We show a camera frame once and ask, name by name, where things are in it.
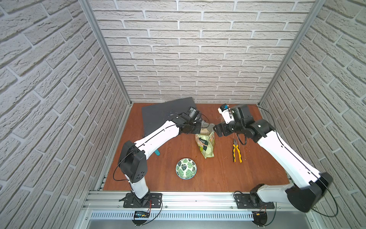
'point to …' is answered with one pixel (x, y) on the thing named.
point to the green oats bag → (206, 142)
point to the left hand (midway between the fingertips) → (198, 124)
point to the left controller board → (140, 217)
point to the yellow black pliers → (235, 146)
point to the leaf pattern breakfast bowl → (186, 168)
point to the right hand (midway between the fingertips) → (216, 125)
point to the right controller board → (260, 218)
